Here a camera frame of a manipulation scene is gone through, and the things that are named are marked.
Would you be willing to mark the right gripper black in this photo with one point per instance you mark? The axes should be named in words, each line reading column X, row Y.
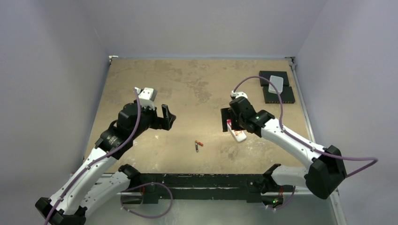
column 232, row 115

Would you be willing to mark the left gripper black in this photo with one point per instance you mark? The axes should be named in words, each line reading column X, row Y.
column 159, row 122

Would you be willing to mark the white remote control red face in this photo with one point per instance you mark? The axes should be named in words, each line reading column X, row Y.
column 239, row 136

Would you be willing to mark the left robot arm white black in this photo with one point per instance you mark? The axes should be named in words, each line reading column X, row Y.
column 81, row 195

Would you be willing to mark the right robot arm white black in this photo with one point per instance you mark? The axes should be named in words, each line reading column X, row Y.
column 322, row 168

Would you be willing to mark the black AAA battery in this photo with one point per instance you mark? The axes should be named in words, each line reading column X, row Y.
column 196, row 147

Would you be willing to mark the black tray rear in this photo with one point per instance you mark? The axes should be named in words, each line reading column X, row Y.
column 283, row 74

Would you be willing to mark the white plastic box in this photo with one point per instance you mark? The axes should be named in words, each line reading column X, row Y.
column 276, row 84

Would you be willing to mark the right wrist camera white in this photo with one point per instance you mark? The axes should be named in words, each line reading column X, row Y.
column 237, row 94

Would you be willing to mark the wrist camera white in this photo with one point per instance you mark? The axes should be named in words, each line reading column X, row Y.
column 147, row 97
column 237, row 94

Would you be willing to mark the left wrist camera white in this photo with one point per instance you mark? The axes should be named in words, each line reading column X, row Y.
column 147, row 97

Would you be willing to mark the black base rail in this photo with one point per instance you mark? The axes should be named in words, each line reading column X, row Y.
column 251, row 188

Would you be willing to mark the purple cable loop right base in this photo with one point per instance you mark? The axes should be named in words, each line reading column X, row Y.
column 279, row 201

